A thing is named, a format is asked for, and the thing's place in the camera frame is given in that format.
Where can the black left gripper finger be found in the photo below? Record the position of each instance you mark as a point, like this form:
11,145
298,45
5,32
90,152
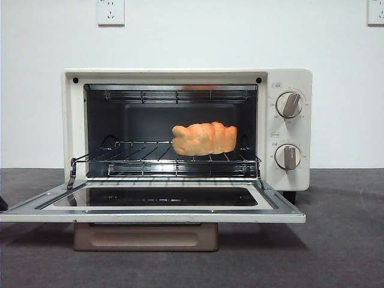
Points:
3,205

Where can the golden brown bread loaf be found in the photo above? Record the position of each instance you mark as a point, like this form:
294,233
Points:
204,139

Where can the cream beige oven knob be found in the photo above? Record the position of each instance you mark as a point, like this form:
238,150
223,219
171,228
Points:
288,156
288,105

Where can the cream white toaster oven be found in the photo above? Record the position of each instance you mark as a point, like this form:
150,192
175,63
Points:
288,81

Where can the white wall socket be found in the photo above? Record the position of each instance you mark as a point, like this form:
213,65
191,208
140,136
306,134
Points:
375,13
110,13

